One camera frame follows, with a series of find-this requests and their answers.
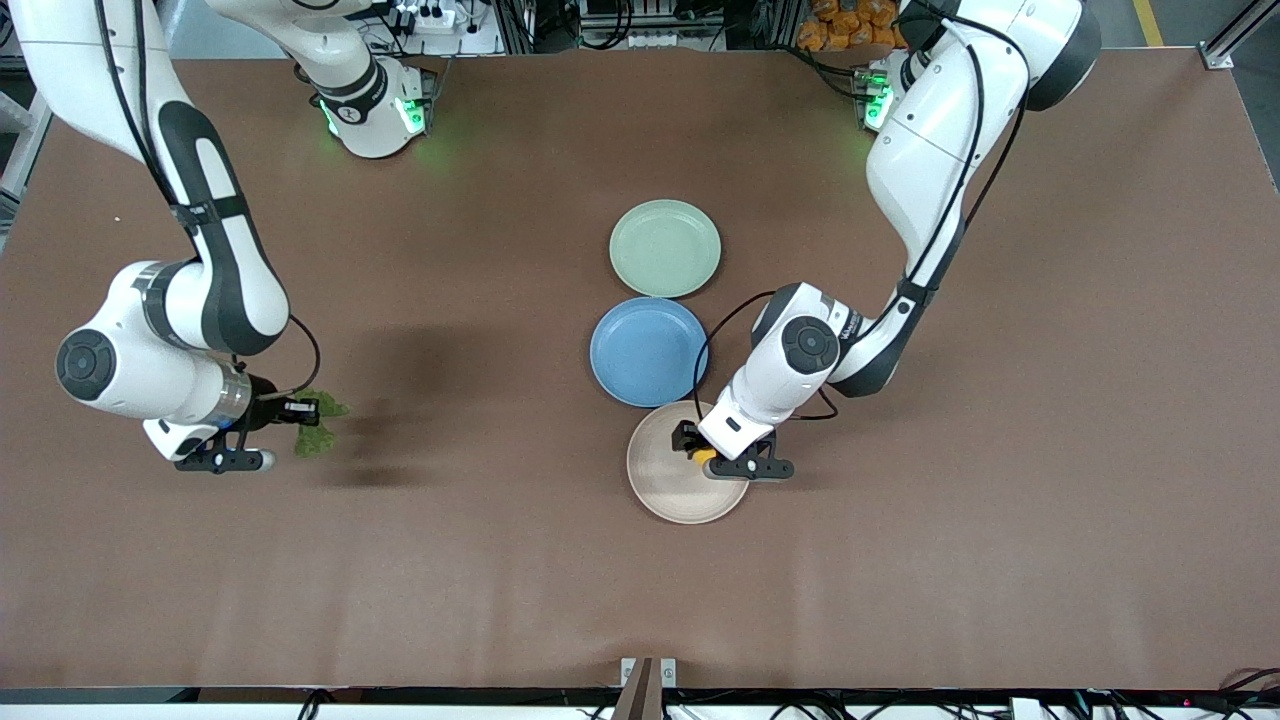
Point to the beige round plate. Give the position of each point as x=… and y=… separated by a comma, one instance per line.
x=670, y=490

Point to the light green round plate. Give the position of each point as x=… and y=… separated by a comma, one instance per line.
x=665, y=248

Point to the aluminium profile frame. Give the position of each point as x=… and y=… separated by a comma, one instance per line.
x=25, y=150

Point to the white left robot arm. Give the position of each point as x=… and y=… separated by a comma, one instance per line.
x=930, y=160

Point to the silver metal bracket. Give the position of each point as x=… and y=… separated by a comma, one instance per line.
x=666, y=672

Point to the brown tapered post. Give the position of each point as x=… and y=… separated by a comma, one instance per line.
x=637, y=695

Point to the yellow lemon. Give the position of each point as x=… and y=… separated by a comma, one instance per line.
x=705, y=456

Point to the green lettuce leaf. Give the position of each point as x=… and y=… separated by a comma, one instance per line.
x=318, y=440

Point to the short aluminium profile bar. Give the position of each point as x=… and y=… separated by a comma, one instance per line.
x=1240, y=35

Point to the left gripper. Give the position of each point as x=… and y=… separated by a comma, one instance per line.
x=686, y=437

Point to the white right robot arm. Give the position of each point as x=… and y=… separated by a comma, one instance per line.
x=230, y=290

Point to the black equipment rack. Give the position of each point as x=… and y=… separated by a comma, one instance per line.
x=650, y=20

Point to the blue round plate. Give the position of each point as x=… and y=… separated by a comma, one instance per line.
x=640, y=352

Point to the white power strip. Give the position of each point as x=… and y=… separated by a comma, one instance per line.
x=425, y=17

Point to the white adapter box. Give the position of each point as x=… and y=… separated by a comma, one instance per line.
x=1027, y=710

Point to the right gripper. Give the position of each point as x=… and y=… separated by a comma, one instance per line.
x=264, y=410

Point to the bag of oranges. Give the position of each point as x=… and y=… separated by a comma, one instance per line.
x=840, y=25

